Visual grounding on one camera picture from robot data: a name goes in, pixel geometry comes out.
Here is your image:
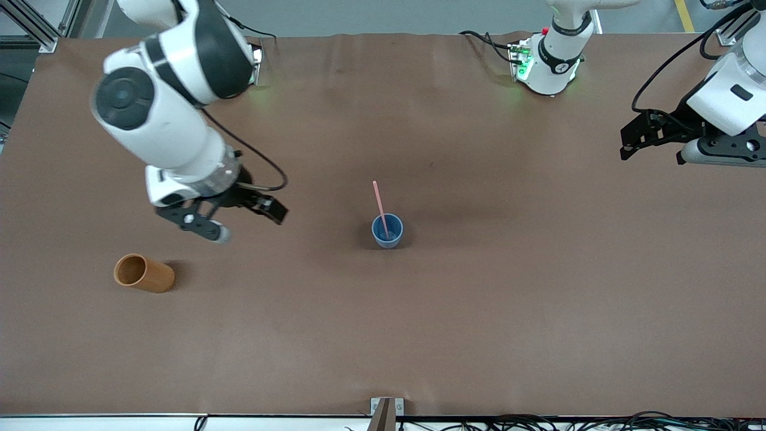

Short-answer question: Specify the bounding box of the blue cup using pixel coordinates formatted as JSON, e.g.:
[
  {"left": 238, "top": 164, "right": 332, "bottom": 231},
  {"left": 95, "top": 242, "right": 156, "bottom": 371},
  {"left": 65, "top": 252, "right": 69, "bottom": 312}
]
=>
[{"left": 371, "top": 213, "right": 405, "bottom": 250}]

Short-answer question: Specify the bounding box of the brown cylindrical cup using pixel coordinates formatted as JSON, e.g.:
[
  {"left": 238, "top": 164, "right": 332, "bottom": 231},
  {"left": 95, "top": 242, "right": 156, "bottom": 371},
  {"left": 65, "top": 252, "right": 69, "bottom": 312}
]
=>
[{"left": 113, "top": 253, "right": 176, "bottom": 294}]

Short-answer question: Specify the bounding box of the brown table cover sheet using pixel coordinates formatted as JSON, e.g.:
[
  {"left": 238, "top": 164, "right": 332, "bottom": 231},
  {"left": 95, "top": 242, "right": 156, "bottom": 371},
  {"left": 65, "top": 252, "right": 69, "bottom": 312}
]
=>
[{"left": 0, "top": 33, "right": 766, "bottom": 418}]

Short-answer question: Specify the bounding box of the aluminium frame profile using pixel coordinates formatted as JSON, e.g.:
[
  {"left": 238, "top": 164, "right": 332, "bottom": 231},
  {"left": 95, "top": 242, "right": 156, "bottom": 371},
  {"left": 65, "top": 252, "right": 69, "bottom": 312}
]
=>
[
  {"left": 0, "top": 0, "right": 81, "bottom": 53},
  {"left": 716, "top": 24, "right": 746, "bottom": 47}
]

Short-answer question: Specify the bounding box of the black left camera cable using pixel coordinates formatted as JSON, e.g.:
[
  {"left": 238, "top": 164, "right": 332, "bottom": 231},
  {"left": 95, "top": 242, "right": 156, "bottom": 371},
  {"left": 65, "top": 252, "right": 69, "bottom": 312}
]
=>
[{"left": 631, "top": 0, "right": 758, "bottom": 116}]

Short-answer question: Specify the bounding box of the black camera cable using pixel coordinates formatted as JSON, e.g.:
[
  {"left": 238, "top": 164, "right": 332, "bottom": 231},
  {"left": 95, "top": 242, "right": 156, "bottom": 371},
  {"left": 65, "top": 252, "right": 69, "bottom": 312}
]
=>
[
  {"left": 631, "top": 0, "right": 758, "bottom": 116},
  {"left": 200, "top": 108, "right": 289, "bottom": 193}
]

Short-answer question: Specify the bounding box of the black right camera cable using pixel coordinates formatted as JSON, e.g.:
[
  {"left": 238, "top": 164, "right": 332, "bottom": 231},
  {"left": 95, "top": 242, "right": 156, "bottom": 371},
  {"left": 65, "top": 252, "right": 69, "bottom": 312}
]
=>
[{"left": 200, "top": 108, "right": 289, "bottom": 193}]

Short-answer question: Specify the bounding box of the black arm base cable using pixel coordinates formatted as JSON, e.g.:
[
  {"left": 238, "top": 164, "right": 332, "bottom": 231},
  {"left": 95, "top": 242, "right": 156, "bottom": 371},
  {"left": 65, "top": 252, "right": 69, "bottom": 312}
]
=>
[
  {"left": 460, "top": 30, "right": 516, "bottom": 65},
  {"left": 230, "top": 17, "right": 277, "bottom": 40}
]

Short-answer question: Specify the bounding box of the white table edge rail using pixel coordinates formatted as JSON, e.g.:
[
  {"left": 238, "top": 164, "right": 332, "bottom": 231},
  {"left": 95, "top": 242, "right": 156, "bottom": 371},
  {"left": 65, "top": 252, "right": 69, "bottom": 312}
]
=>
[{"left": 0, "top": 413, "right": 766, "bottom": 431}]

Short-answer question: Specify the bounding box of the dark camera mount post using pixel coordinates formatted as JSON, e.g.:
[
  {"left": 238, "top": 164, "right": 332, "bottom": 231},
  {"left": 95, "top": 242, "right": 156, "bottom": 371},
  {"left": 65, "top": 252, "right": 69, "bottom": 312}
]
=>
[{"left": 366, "top": 400, "right": 397, "bottom": 431}]

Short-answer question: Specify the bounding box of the grey metal bracket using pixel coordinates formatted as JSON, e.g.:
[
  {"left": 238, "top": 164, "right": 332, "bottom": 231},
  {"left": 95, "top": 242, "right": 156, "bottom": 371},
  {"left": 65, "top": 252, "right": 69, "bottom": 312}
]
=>
[{"left": 370, "top": 397, "right": 405, "bottom": 418}]

